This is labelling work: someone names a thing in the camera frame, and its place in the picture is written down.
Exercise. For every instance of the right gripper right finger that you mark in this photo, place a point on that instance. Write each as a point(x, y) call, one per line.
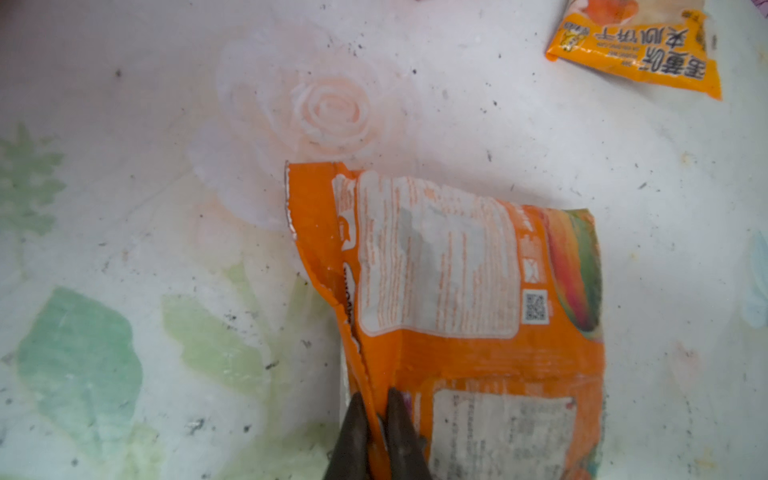
point(407, 459)

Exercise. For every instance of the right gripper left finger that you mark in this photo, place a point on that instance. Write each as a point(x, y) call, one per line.
point(349, 458)

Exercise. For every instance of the orange white snack bag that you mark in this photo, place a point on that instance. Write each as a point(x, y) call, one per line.
point(485, 315)

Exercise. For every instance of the small orange snack packet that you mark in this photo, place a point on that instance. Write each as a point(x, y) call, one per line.
point(669, 43)

